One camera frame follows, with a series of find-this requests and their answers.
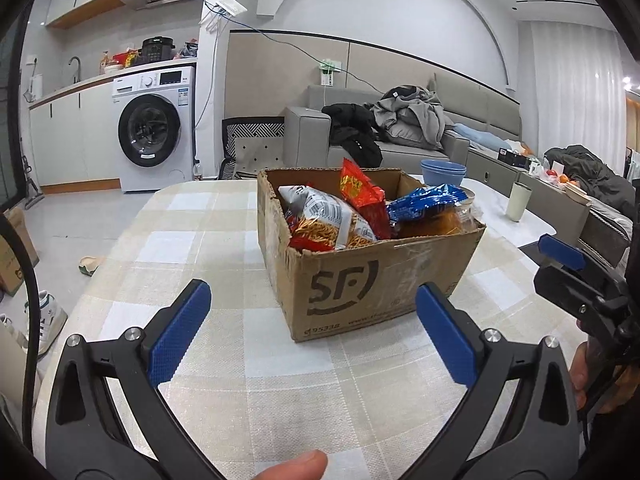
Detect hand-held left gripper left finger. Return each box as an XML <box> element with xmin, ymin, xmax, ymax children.
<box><xmin>45</xmin><ymin>278</ymin><xmax>221</xmax><ymax>480</ymax></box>

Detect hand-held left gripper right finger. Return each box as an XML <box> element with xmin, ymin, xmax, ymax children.
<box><xmin>402</xmin><ymin>284</ymin><xmax>581</xmax><ymax>480</ymax></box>

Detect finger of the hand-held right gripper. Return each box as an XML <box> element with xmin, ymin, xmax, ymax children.
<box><xmin>537</xmin><ymin>234</ymin><xmax>618</xmax><ymax>291</ymax></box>
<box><xmin>532</xmin><ymin>265</ymin><xmax>628</xmax><ymax>321</ymax></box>

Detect brown cardboard box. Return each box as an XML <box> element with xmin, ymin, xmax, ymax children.
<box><xmin>256</xmin><ymin>167</ymin><xmax>487</xmax><ymax>343</ymax></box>

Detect orange floss cake packet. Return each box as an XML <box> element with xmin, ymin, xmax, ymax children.
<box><xmin>397</xmin><ymin>202</ymin><xmax>476</xmax><ymax>239</ymax></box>

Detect blue cookie packet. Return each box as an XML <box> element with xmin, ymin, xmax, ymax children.
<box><xmin>386</xmin><ymin>183</ymin><xmax>475</xmax><ymax>224</ymax></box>

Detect red noodle snack packet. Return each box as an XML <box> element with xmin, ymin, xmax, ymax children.
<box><xmin>339</xmin><ymin>158</ymin><xmax>393</xmax><ymax>241</ymax></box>

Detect white noodle snack packet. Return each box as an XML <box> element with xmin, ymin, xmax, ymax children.
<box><xmin>277</xmin><ymin>185</ymin><xmax>377</xmax><ymax>253</ymax></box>

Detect person's right hand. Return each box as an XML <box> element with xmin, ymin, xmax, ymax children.
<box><xmin>569</xmin><ymin>341</ymin><xmax>640</xmax><ymax>411</ymax></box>

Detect person's left hand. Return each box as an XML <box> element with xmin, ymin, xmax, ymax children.
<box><xmin>255</xmin><ymin>449</ymin><xmax>329</xmax><ymax>480</ymax></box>

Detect grey low cabinet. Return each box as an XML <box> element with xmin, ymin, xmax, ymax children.
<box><xmin>467</xmin><ymin>150</ymin><xmax>632</xmax><ymax>266</ymax></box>

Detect white cup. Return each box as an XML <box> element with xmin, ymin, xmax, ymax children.
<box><xmin>505</xmin><ymin>181</ymin><xmax>533</xmax><ymax>222</ymax></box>

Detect dark grey jacket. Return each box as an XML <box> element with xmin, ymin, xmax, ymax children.
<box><xmin>543</xmin><ymin>145</ymin><xmax>636</xmax><ymax>206</ymax></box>

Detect small black box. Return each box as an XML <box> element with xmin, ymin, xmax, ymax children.
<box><xmin>497</xmin><ymin>146</ymin><xmax>531</xmax><ymax>168</ymax></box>

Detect white sneaker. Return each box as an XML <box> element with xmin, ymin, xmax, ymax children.
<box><xmin>25</xmin><ymin>289</ymin><xmax>69</xmax><ymax>359</ymax></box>
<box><xmin>0</xmin><ymin>312</ymin><xmax>30</xmax><ymax>352</ymax></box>

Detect blue bowl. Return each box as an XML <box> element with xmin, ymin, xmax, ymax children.
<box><xmin>420</xmin><ymin>159</ymin><xmax>467</xmax><ymax>173</ymax></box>
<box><xmin>422</xmin><ymin>167</ymin><xmax>466</xmax><ymax>187</ymax></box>

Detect light blue pillow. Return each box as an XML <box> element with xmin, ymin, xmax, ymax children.
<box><xmin>452</xmin><ymin>124</ymin><xmax>506</xmax><ymax>148</ymax></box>

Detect white curtain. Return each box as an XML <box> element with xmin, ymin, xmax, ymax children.
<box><xmin>530</xmin><ymin>20</ymin><xmax>626</xmax><ymax>161</ymax></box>

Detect grey sofa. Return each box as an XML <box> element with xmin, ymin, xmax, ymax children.
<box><xmin>284</xmin><ymin>72</ymin><xmax>523</xmax><ymax>181</ymax></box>

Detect cardboard box on floor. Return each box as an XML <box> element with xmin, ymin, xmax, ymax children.
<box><xmin>0</xmin><ymin>205</ymin><xmax>41</xmax><ymax>297</ymax></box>

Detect grey clothes pile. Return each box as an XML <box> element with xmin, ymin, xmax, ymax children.
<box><xmin>372</xmin><ymin>85</ymin><xmax>456</xmax><ymax>150</ymax></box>

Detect white washing machine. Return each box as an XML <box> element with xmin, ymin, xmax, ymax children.
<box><xmin>111</xmin><ymin>66</ymin><xmax>197</xmax><ymax>193</ymax></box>

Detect stick vacuum cleaner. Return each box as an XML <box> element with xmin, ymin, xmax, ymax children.
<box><xmin>20</xmin><ymin>154</ymin><xmax>46</xmax><ymax>209</ymax></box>

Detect white kitchen base cabinets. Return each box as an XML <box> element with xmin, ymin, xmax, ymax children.
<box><xmin>29</xmin><ymin>75</ymin><xmax>123</xmax><ymax>196</ymax></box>

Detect black jacket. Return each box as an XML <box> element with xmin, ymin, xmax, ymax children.
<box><xmin>321</xmin><ymin>102</ymin><xmax>383</xmax><ymax>166</ymax></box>

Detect dark glass sliding door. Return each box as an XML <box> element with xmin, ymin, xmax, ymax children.
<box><xmin>0</xmin><ymin>25</ymin><xmax>26</xmax><ymax>206</ymax></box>

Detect white power strip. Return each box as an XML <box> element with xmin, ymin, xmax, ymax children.
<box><xmin>317</xmin><ymin>58</ymin><xmax>341</xmax><ymax>87</ymax></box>

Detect black pressure cooker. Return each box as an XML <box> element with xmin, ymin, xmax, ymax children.
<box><xmin>141</xmin><ymin>36</ymin><xmax>175</xmax><ymax>64</ymax></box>

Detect white router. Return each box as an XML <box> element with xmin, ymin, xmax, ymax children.
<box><xmin>200</xmin><ymin>0</ymin><xmax>248</xmax><ymax>28</ymax></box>

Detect black cable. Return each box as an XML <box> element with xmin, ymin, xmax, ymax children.
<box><xmin>0</xmin><ymin>217</ymin><xmax>42</xmax><ymax>461</ymax></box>

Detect blue cable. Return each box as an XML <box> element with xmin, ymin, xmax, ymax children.
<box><xmin>160</xmin><ymin>0</ymin><xmax>391</xmax><ymax>96</ymax></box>

